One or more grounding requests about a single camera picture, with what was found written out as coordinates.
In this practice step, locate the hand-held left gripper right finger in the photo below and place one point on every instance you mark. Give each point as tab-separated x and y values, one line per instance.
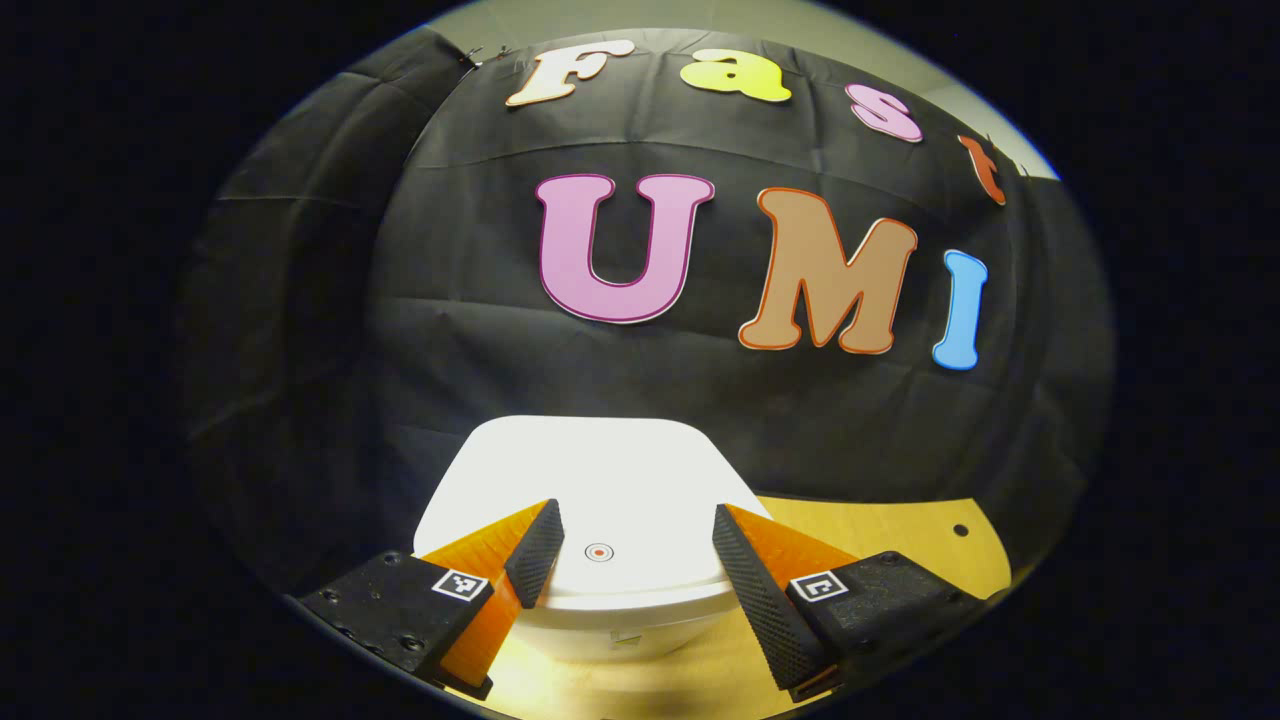
755	590

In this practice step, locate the black backdrop cloth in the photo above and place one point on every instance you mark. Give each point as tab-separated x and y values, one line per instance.
480	350

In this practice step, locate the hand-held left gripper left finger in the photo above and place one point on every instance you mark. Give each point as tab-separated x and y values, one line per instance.
540	550

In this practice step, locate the white desktop garbage bin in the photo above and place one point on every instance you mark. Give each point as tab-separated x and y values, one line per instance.
620	480

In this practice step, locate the wooden desktop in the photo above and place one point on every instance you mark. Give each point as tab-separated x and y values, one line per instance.
900	540

